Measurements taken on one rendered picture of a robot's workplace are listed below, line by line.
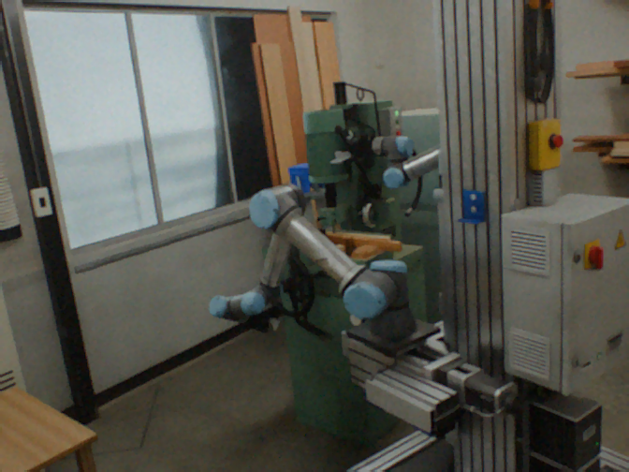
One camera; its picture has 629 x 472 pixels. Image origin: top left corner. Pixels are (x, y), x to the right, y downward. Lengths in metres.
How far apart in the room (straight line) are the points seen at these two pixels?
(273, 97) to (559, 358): 2.88
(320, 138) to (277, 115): 1.53
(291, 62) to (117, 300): 2.00
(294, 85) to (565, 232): 3.02
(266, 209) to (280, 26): 2.62
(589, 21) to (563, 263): 3.06
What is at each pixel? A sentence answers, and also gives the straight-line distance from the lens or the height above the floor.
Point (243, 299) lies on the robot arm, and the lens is 2.12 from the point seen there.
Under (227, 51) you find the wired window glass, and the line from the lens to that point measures 4.18.
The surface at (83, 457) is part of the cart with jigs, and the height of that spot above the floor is 0.46.
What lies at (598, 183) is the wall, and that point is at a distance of 4.59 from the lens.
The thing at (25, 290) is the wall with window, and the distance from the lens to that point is 3.30.
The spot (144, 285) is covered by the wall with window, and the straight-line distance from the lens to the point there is 3.65.
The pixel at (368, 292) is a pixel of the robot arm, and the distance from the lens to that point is 1.78.
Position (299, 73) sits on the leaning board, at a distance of 4.39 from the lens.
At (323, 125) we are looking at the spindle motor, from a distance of 2.62.
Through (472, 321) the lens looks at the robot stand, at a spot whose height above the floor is 0.87.
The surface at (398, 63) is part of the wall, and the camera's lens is 5.11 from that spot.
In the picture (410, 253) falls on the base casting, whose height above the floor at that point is 0.80.
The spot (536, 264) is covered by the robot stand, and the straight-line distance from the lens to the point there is 1.68.
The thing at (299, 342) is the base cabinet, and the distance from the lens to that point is 2.91.
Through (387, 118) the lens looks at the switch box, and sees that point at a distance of 2.84.
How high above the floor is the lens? 1.62
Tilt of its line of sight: 14 degrees down
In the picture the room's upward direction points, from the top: 6 degrees counter-clockwise
